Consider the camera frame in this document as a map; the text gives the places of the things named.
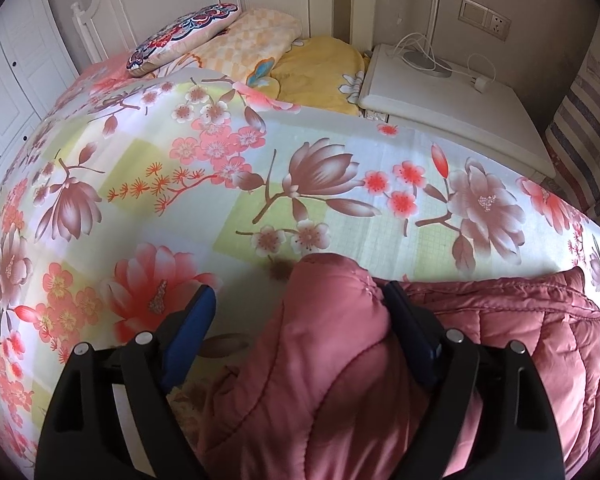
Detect white lamp cable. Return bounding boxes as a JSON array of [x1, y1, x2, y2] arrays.
[[392, 32, 501, 93]]

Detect wall socket panel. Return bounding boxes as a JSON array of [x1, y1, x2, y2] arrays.
[[457, 0, 512, 43]]

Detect embroidered floral pillow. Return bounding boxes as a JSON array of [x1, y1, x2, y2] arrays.
[[126, 2, 241, 78]]

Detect yellow blanket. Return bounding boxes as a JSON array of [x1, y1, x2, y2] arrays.
[[270, 35, 371, 118]]

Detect pink quilted jacket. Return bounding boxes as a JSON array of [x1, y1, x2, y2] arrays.
[[170, 254, 600, 480]]

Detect white wardrobe doors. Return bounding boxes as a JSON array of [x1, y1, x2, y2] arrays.
[[0, 0, 81, 206]]

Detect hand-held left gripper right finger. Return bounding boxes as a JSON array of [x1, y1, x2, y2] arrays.
[[382, 280, 566, 480]]

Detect striped printed curtain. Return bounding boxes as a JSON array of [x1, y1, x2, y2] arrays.
[[545, 10, 600, 221]]

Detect yellow checkered pillow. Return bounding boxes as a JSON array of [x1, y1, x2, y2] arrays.
[[180, 7, 303, 88]]

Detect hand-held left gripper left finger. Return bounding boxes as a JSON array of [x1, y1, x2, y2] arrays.
[[34, 284, 217, 480]]

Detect floral bed sheet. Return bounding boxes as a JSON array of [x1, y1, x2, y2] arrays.
[[0, 55, 600, 480]]

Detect white nightstand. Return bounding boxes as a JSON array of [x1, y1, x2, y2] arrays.
[[357, 42, 558, 181]]

